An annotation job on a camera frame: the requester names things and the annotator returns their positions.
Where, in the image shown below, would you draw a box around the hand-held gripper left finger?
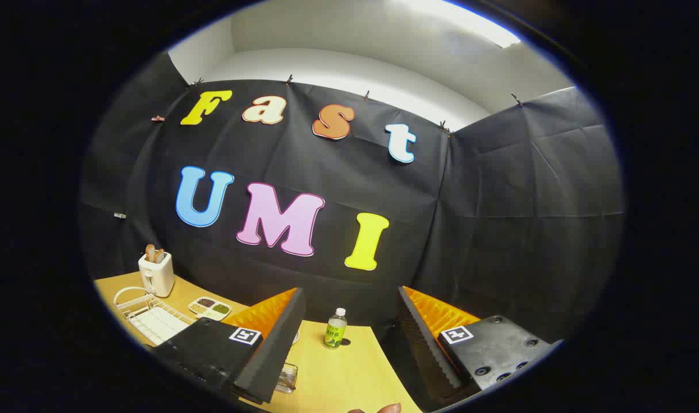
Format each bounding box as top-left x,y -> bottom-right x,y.
153,287 -> 307,406

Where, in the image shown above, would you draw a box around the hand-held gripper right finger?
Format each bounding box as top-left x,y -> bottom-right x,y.
395,285 -> 564,403

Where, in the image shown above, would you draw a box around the silver wire basket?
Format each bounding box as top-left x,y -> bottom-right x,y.
274,362 -> 299,395

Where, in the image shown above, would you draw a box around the white wire dish rack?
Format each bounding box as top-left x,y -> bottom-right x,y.
114,286 -> 196,347

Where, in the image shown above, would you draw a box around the green label drink bottle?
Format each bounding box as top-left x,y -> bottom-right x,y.
323,307 -> 348,350

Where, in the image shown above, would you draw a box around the white divided seed tray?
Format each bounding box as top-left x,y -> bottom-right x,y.
188,296 -> 232,321

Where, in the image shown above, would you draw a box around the white toaster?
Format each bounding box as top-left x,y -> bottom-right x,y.
138,252 -> 176,298

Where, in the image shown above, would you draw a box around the black backdrop cloth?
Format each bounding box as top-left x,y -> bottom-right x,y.
77,52 -> 626,345

